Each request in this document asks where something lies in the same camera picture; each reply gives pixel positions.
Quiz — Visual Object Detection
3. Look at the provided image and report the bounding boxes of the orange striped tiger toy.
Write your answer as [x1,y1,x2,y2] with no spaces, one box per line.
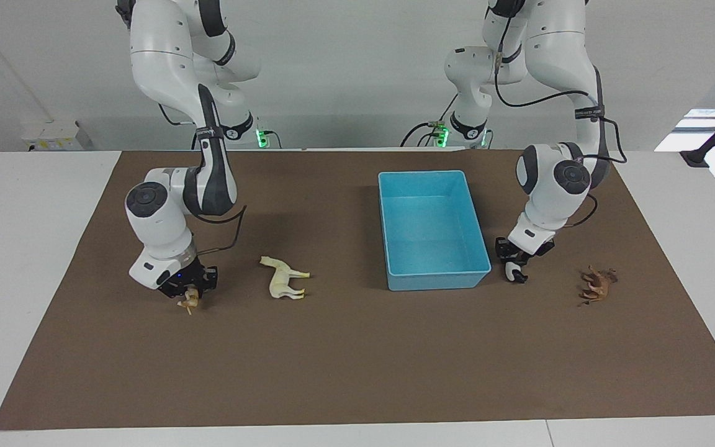
[176,287,202,316]

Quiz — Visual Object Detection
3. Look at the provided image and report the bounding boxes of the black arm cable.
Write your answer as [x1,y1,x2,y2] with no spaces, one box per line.
[492,0,629,228]
[158,102,248,255]

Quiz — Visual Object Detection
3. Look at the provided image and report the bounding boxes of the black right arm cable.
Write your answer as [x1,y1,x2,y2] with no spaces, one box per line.
[158,102,248,255]

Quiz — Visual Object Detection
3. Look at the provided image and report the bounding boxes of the light blue storage box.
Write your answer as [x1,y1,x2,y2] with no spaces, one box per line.
[377,170,492,292]

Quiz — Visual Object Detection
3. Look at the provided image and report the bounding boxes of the brown animal toy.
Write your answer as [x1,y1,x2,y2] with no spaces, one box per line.
[577,266,619,307]

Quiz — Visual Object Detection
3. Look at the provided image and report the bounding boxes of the cream white horse toy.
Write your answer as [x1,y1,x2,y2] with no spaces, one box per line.
[259,256,311,300]

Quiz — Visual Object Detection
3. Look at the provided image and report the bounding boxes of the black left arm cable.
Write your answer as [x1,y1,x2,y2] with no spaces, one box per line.
[492,0,629,228]

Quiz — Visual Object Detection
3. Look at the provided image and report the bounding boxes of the black left base cable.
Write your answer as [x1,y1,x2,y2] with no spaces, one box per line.
[400,93,459,150]

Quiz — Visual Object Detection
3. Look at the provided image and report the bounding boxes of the white power box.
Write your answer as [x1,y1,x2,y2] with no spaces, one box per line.
[20,120,94,152]

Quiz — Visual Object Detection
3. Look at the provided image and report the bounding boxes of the brown table mat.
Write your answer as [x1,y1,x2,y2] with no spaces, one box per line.
[0,149,715,431]

